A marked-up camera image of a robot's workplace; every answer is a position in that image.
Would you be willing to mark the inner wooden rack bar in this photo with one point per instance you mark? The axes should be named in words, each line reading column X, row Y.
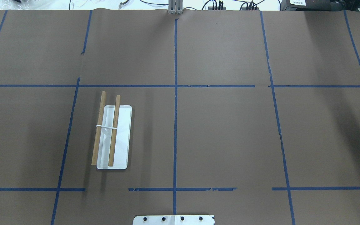
column 114, row 131

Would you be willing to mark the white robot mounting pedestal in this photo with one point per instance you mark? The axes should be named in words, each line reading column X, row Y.
column 174, row 220

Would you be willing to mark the white towel rack base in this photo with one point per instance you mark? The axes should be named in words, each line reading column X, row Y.
column 122, row 139

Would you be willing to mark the black power strip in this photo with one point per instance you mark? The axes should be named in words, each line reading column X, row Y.
column 249, row 6
column 217, row 5

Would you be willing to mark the grey metal camera post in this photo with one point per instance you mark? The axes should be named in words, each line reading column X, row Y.
column 175, row 7

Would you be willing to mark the white rack bracket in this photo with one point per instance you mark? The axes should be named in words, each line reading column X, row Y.
column 106, row 130

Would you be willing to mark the black electronics box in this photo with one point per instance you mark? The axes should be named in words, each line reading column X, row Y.
column 316, row 5

